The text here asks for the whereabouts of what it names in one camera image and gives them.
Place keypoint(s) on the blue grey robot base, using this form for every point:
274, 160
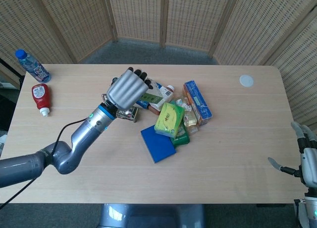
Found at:
151, 216

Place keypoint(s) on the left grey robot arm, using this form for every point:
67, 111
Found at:
74, 148

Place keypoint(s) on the silver foil packet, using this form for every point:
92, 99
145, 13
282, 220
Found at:
128, 114

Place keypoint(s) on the white round lid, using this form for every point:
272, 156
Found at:
246, 80

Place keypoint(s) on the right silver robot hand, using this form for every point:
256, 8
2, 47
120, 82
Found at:
309, 163

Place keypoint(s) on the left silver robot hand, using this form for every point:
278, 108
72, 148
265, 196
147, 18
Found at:
127, 90

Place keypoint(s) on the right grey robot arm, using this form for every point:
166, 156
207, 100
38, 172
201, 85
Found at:
309, 213

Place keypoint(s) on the yellow-green tissue pack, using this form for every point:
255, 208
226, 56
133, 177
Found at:
169, 119

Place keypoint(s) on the clear bottle yellow liquid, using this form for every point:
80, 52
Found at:
190, 119

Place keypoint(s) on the flat plain blue box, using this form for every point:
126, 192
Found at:
158, 145

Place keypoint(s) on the bamboo folding screen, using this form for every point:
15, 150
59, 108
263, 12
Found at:
138, 15

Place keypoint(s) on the green packet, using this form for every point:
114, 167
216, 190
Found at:
182, 137

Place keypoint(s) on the red ketchup squeeze bottle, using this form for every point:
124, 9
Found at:
41, 96

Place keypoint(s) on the clear water bottle blue cap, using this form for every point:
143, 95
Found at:
33, 67

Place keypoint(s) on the black stand leg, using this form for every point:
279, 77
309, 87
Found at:
10, 69

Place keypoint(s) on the orange and blue carton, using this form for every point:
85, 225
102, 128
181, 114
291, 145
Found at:
198, 101

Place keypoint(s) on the white small box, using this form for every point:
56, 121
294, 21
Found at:
164, 93

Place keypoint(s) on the blue cookie box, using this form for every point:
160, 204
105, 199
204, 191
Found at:
153, 83

